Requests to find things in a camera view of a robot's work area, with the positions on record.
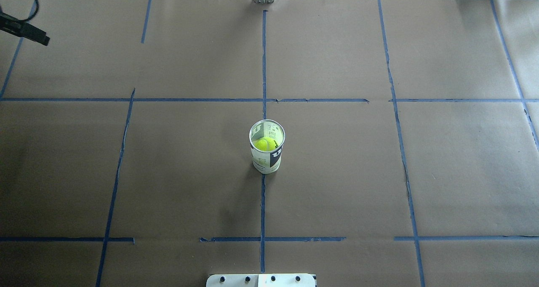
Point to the clear tennis ball can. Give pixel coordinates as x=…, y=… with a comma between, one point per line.
x=267, y=162

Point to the yellow tennis ball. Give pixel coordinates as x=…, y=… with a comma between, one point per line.
x=266, y=144

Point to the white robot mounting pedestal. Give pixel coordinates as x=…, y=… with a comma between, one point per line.
x=262, y=280

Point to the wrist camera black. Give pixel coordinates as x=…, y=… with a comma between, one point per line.
x=22, y=29

